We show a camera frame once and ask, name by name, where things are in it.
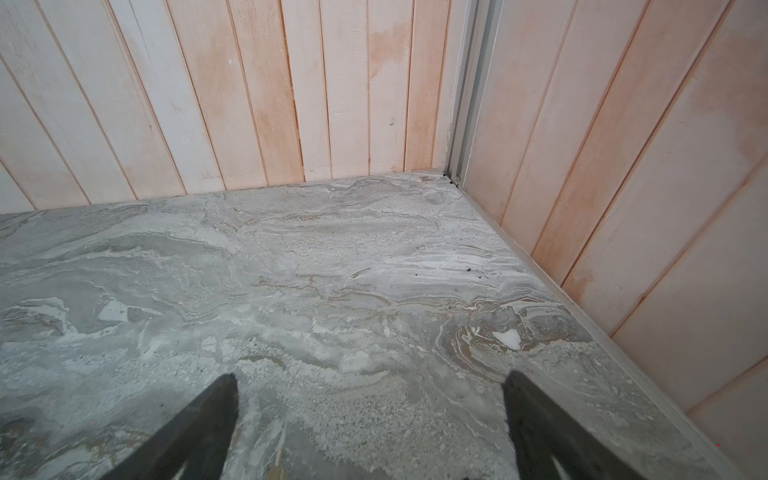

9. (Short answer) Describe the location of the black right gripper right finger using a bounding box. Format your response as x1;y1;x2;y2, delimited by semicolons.
501;370;642;479

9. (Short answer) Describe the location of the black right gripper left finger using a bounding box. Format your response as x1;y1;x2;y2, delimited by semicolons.
103;373;239;479

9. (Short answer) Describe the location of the aluminium corner frame post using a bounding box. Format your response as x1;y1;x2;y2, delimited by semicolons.
444;1;504;190

